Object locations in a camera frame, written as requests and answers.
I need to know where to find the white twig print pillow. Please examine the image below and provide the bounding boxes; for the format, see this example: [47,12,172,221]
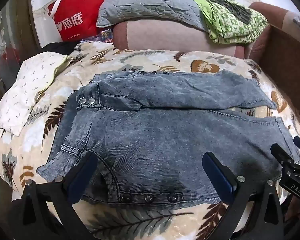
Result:
[0,51,73,137]

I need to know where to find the beige leaf print blanket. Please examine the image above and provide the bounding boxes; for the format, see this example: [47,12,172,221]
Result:
[0,41,300,240]

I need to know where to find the colourful small packets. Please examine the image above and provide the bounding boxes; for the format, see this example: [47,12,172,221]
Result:
[80,30,113,44]

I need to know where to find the brown board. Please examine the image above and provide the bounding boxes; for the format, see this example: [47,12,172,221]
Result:
[249,24,300,140]

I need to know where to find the green patterned cloth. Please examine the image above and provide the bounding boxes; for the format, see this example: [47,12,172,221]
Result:
[186,0,269,44]

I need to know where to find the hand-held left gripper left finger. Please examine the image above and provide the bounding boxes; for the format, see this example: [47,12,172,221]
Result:
[11,151,99,240]

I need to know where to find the blue denim pants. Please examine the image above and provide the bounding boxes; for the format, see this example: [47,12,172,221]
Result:
[36,70,300,204]

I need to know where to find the dark wooden cabinet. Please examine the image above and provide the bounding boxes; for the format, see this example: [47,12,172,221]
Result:
[0,2,43,98]

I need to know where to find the grey quilted pillow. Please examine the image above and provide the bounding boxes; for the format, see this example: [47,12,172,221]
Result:
[96,0,208,32]

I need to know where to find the black cloth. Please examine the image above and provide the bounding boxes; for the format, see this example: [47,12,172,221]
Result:
[36,41,78,55]

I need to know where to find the red shopping bag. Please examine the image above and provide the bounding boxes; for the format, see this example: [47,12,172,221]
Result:
[43,0,107,42]

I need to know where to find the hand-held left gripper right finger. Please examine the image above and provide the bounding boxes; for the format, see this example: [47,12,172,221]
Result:
[202,151,285,240]

